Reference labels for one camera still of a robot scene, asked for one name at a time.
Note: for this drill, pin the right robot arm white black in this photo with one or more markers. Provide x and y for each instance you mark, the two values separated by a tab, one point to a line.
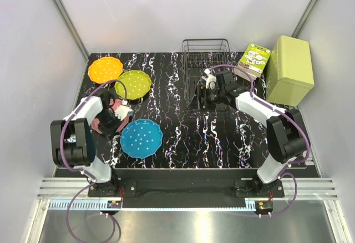
287	139

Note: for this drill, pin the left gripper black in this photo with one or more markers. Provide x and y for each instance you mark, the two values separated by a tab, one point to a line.
104	125

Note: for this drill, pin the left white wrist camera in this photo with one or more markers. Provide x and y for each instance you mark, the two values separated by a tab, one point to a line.
122	109

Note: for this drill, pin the light green box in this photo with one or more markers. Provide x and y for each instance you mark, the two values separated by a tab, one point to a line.
289	72

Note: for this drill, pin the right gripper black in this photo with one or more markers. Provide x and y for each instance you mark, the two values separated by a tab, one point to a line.
202	92

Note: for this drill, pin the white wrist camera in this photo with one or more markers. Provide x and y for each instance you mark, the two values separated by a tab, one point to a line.
122	109
209	79

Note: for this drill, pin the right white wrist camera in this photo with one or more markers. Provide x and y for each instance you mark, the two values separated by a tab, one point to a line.
209	79

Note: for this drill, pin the blue dotted plate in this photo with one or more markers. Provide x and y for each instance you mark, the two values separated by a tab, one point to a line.
141	138

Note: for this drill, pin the orange dotted plate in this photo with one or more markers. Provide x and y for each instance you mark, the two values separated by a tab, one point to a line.
105	69

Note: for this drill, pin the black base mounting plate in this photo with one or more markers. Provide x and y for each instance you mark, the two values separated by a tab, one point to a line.
240	188

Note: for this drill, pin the black wire dish rack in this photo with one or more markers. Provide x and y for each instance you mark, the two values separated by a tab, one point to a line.
197	55

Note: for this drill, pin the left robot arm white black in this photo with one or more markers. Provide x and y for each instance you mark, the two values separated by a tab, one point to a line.
73	146

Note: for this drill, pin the pink dotted plate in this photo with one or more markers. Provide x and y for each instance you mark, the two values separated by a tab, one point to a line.
95	121

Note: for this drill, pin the green dotted plate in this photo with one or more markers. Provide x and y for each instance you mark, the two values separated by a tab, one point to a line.
137	84

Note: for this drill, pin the green book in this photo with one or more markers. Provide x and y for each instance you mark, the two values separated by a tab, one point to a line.
253	61

